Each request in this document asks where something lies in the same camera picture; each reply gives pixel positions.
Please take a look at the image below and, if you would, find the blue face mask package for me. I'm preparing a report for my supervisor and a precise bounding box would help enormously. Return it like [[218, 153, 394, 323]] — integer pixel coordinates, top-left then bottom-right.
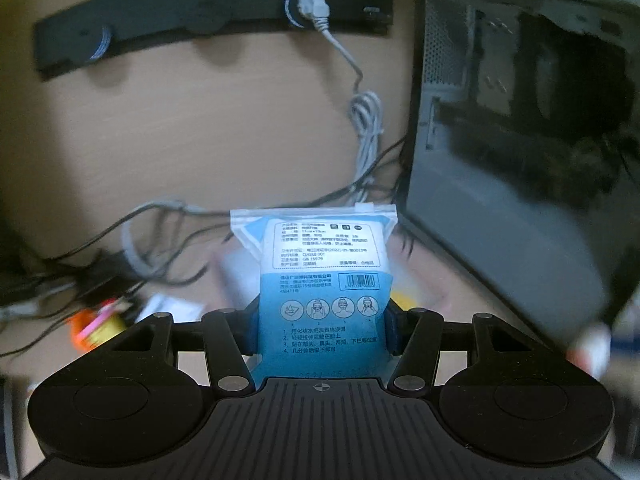
[[230, 203, 397, 384]]

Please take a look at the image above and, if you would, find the white small box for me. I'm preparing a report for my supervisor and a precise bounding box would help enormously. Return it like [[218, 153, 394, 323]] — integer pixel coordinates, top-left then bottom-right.
[[136, 294, 205, 323]]

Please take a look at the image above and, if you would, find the orange yellow toy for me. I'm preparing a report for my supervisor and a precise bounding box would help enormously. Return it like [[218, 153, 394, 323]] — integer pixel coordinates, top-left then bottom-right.
[[68, 297, 132, 352]]

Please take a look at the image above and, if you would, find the computer tower case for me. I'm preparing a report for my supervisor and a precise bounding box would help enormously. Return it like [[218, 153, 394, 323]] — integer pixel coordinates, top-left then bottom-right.
[[399, 0, 639, 346]]

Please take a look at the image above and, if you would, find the white power plug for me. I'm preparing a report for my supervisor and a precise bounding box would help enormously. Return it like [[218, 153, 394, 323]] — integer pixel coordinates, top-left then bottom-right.
[[297, 0, 330, 32]]

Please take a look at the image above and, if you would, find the black cable bundle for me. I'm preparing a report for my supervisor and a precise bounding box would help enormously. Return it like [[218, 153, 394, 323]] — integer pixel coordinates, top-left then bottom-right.
[[0, 134, 409, 359]]

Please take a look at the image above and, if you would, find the white cable loop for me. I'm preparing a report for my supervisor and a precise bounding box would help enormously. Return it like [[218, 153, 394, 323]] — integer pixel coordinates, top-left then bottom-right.
[[120, 199, 237, 281]]

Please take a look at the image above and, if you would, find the grey coiled cable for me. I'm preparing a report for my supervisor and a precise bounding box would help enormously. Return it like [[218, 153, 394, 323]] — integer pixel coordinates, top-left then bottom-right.
[[319, 29, 385, 196]]

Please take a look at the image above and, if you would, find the black wall socket strip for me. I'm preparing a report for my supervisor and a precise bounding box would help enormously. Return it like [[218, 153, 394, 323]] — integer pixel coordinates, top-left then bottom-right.
[[32, 0, 394, 80]]

